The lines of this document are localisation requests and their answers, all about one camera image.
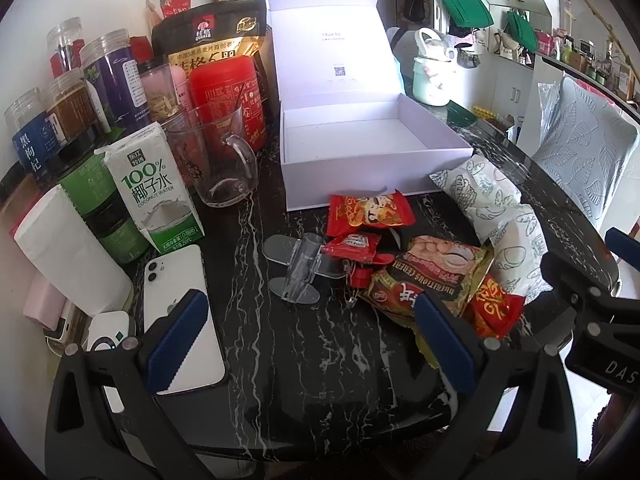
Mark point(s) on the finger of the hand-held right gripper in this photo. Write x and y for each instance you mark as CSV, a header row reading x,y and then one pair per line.
x,y
575,280
620,243

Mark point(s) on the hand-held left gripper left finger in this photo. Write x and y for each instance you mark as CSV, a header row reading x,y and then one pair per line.
x,y
182,340

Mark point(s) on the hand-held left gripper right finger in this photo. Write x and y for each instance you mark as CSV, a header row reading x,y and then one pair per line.
x,y
442,345

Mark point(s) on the small red gold candy packet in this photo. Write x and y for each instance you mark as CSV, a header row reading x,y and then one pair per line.
x,y
495,310

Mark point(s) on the white leaf-print packet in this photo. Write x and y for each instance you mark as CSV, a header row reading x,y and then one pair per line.
x,y
470,185
515,255

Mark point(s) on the brown cereal sachet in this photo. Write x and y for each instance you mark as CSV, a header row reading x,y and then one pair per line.
x,y
430,275

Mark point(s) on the red ketchup sachet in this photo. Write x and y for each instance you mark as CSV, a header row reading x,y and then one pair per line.
x,y
352,246

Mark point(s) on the clear acrylic stand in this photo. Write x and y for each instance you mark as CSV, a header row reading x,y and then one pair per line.
x,y
300,265

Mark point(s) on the red gold snack packet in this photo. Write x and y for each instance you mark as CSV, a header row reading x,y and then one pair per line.
x,y
370,212

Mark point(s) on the white gift box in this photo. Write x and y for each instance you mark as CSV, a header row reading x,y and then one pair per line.
x,y
350,135

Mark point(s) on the person's right hand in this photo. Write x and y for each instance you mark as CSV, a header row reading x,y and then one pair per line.
x,y
622,410

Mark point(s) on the white smartphone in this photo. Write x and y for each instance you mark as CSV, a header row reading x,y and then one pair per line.
x,y
190,270

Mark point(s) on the white round-cornered device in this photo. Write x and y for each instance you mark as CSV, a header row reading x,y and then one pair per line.
x,y
107,332

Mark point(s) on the leaf-pattern chair cover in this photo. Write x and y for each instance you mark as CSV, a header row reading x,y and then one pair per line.
x,y
585,150

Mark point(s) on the small dark green jar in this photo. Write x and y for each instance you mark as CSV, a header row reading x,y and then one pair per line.
x,y
120,235

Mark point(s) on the white paper towel roll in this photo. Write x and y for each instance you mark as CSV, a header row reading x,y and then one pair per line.
x,y
70,255

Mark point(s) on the pink box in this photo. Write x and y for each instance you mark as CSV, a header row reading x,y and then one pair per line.
x,y
45,300

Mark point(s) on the coconut water carton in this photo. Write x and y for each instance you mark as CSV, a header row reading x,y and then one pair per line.
x,y
150,195

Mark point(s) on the clear plastic bag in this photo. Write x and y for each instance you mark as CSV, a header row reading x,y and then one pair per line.
x,y
549,97

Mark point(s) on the small cardboard box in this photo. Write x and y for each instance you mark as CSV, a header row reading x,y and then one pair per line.
x,y
500,124

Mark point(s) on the glass mug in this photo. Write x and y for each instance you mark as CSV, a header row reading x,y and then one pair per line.
x,y
210,160

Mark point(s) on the green label dark jar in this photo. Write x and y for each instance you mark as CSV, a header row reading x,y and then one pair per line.
x,y
90,180

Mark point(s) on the shelf of small bottles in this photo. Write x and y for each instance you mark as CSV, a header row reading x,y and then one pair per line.
x,y
590,60

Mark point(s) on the white cabinet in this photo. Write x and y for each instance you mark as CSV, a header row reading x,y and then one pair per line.
x,y
510,90

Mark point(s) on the brown jar with black lid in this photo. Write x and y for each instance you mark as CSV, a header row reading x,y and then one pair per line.
x,y
17,215

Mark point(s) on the white handbag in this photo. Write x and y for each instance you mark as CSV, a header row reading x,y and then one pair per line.
x,y
506,45

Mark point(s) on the blue label plastic jar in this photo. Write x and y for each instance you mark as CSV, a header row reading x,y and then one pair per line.
x,y
32,145

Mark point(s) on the clear jar of yellow slices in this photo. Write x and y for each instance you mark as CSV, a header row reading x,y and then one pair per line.
x,y
157,95

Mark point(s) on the mint green kettle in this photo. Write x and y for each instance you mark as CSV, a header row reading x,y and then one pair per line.
x,y
432,75

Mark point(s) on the thin stirring spoon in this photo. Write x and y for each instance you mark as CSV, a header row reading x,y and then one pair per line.
x,y
240,95

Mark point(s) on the pink bottle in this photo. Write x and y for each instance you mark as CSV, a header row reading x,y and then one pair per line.
x,y
181,85

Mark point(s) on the red tin canister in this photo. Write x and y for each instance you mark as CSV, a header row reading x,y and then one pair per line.
x,y
225,85

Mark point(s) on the brown label plastic jar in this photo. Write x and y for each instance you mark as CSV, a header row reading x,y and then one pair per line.
x,y
72,105

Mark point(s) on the purple label plastic jar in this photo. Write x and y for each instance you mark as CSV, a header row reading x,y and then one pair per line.
x,y
117,80

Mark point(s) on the dark brown box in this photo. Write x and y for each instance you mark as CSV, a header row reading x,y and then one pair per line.
x,y
267,75

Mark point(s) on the green tote bag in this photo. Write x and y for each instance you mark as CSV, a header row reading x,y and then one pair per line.
x,y
465,10

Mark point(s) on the red foil bag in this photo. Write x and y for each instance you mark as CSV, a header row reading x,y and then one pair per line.
x,y
142,52

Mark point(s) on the black oat bag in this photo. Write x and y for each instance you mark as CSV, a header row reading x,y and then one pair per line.
x,y
210,30

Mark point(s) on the clear jar with red contents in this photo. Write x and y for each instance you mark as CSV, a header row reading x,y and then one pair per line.
x,y
65,45

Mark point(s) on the pale orange packet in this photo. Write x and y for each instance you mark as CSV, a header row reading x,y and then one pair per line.
x,y
151,15

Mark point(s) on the red goji packet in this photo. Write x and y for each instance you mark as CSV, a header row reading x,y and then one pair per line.
x,y
175,7

